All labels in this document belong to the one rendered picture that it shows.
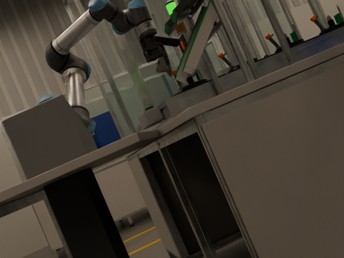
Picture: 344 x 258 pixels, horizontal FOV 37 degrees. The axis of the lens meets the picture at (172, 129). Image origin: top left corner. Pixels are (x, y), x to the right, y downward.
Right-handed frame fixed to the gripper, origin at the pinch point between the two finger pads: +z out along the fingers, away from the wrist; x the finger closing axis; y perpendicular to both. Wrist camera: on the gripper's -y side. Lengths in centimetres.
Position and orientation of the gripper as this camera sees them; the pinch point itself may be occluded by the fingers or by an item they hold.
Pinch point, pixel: (171, 73)
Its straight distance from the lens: 228.7
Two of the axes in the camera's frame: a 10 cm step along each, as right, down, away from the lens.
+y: -9.0, 3.8, -2.1
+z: 4.0, 9.2, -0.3
